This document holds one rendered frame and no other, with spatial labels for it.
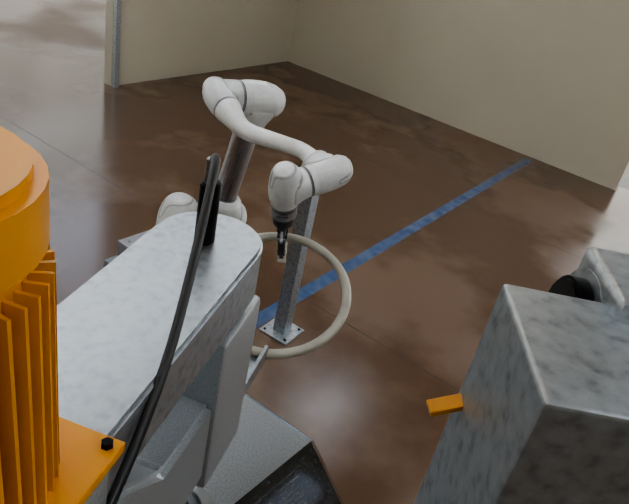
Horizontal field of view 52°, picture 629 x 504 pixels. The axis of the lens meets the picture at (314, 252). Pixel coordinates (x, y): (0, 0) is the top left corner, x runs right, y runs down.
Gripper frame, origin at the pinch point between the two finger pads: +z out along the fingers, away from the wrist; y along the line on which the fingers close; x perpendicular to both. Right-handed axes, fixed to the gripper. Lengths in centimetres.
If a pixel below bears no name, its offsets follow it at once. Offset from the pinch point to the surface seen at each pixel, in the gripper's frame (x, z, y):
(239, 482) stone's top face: -3, 7, 80
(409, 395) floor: 73, 149, -25
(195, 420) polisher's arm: -8, -58, 91
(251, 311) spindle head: 0, -65, 68
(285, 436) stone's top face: 8, 15, 62
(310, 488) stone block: 18, 20, 75
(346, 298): 23.2, -9.9, 24.1
